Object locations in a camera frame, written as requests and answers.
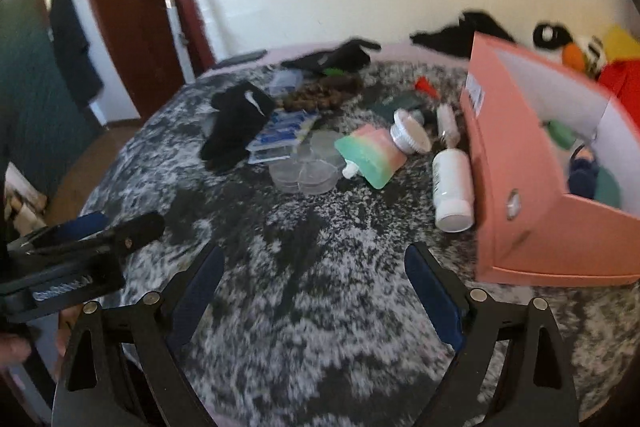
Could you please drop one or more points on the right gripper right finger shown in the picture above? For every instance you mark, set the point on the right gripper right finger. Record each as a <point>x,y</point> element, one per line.
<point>535,386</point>

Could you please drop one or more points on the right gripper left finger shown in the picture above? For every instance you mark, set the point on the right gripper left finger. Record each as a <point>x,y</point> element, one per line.
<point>120,367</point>

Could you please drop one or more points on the teal glasses case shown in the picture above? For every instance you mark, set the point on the teal glasses case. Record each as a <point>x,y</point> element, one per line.
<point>607,189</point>

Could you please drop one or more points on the blue dumbbell-shaped bottle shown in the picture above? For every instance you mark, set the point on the blue dumbbell-shaped bottle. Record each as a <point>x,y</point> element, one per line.
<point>583,172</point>

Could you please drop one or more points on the white pill bottle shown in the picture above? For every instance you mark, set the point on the white pill bottle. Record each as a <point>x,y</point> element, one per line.
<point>453,191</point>

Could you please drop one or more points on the small green case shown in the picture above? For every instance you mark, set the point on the small green case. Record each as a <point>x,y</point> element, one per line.
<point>560,135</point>

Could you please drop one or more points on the clear box with blue items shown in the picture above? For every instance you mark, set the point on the clear box with blue items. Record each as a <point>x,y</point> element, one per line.
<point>281,136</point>

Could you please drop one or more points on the pastel rainbow pouch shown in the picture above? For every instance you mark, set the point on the pastel rainbow pouch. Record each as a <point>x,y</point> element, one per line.
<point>370,152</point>

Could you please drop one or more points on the white round jar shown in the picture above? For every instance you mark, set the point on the white round jar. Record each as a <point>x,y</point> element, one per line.
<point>408,134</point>

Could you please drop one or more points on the person hand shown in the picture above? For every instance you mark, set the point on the person hand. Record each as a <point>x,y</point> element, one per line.
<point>15,349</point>

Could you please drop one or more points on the pink cardboard box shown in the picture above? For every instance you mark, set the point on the pink cardboard box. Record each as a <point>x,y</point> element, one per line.
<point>530,230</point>

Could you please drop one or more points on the white ribbed tube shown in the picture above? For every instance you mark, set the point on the white ribbed tube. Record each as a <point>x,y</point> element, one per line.
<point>448,131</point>

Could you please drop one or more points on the black smartphone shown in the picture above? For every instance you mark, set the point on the black smartphone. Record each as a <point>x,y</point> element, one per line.
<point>241,59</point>

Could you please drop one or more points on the small clear plastic box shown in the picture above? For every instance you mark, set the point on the small clear plastic box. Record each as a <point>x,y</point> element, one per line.
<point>285,81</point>

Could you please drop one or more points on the dark green card packet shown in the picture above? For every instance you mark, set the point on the dark green card packet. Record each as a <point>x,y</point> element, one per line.
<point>386,108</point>

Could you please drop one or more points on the red bag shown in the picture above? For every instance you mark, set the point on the red bag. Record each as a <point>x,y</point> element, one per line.
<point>622,78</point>

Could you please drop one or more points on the red plastic cone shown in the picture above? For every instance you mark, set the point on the red plastic cone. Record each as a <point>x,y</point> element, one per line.
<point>423,85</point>

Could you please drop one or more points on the panda plush toy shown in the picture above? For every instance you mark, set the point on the panda plush toy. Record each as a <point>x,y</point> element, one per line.
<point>582,54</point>

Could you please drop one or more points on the yellow pillow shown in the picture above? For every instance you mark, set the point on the yellow pillow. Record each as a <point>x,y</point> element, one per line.
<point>620,45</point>

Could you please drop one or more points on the black clothing pile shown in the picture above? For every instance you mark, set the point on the black clothing pile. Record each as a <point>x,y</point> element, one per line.
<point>457,40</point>

